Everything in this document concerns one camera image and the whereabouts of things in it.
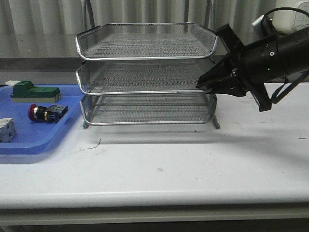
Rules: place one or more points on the blue plastic tray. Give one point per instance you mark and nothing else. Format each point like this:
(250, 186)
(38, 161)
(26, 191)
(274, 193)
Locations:
(34, 137)

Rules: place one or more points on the green terminal block module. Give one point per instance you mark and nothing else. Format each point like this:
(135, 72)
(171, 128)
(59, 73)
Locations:
(26, 91)

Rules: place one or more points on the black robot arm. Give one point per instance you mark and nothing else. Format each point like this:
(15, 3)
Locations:
(246, 68)

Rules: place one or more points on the silver mesh tray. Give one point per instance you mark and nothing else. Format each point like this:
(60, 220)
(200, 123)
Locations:
(135, 109)
(146, 41)
(141, 76)

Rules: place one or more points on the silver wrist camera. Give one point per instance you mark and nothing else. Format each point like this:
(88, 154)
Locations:
(262, 20)

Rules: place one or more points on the silver metal rack frame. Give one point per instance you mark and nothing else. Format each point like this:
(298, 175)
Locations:
(88, 23)

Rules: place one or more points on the grey back counter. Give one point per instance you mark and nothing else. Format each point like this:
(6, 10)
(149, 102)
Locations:
(40, 58)

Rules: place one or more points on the red emergency stop button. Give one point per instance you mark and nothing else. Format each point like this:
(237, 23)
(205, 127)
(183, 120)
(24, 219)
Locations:
(51, 114)

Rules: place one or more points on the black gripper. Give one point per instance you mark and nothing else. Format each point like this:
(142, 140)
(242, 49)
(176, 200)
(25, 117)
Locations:
(229, 77)

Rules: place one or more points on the white appliance on counter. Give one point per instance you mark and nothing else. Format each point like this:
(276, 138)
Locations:
(288, 21)

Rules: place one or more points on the white electrical switch block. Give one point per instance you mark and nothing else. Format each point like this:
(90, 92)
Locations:
(7, 130)

